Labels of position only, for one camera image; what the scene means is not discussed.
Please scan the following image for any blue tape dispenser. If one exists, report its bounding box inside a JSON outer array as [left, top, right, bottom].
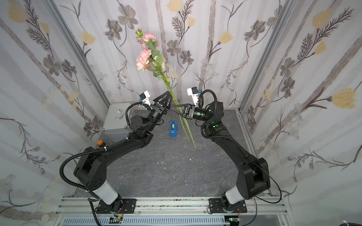
[[169, 121, 177, 137]]

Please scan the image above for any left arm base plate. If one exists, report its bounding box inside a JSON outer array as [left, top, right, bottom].
[[95, 198, 137, 214]]

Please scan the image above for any white slotted cable duct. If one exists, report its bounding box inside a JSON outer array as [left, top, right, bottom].
[[62, 216, 230, 226]]

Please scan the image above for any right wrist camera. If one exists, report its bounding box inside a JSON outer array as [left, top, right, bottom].
[[187, 87, 201, 107]]

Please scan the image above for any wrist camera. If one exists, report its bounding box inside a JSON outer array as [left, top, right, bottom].
[[139, 90, 151, 106], [187, 87, 201, 107]]

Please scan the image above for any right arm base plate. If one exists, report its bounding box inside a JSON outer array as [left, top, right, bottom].
[[207, 197, 247, 214]]

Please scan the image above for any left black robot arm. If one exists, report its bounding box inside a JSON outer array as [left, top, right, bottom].
[[74, 91, 173, 213]]

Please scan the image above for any brown bottle orange cap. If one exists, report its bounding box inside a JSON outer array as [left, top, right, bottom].
[[97, 140, 107, 149]]

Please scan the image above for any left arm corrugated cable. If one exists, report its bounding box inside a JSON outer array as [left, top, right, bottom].
[[58, 148, 108, 226]]

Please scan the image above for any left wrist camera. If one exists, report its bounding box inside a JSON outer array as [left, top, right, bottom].
[[139, 90, 151, 106]]

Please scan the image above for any silver aluminium case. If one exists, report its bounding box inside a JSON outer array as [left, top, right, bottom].
[[103, 102, 131, 143]]

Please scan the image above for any pink rose bouquet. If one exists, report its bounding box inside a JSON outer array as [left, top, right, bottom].
[[130, 29, 194, 144]]

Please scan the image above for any aluminium mounting rail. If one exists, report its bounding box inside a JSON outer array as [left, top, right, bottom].
[[55, 197, 288, 217]]

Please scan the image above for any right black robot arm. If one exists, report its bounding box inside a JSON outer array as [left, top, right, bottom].
[[172, 101, 271, 211]]

